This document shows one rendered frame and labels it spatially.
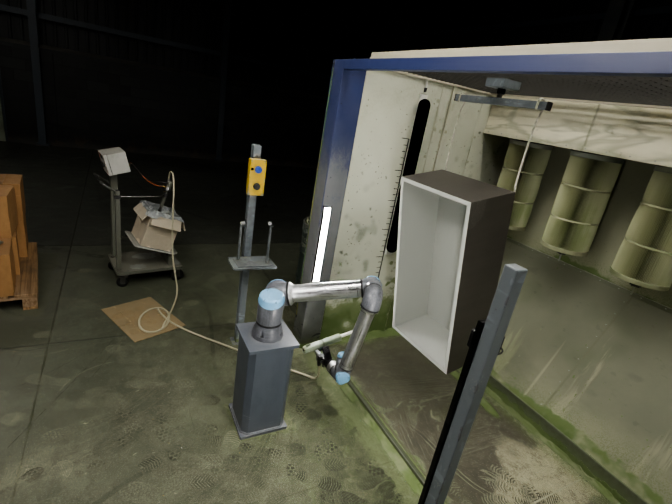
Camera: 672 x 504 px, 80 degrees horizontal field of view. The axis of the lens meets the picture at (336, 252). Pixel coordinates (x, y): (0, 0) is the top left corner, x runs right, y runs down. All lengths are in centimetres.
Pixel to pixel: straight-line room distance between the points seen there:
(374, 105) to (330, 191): 69
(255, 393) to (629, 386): 242
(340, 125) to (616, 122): 177
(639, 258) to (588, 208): 50
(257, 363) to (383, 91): 205
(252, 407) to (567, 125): 284
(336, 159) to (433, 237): 92
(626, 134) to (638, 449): 194
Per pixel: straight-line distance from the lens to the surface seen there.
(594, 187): 332
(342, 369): 260
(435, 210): 297
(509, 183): 367
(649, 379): 337
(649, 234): 310
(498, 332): 135
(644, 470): 327
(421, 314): 335
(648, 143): 310
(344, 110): 297
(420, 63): 226
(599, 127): 325
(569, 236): 339
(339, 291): 246
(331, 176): 300
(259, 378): 250
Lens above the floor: 200
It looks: 20 degrees down
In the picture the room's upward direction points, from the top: 10 degrees clockwise
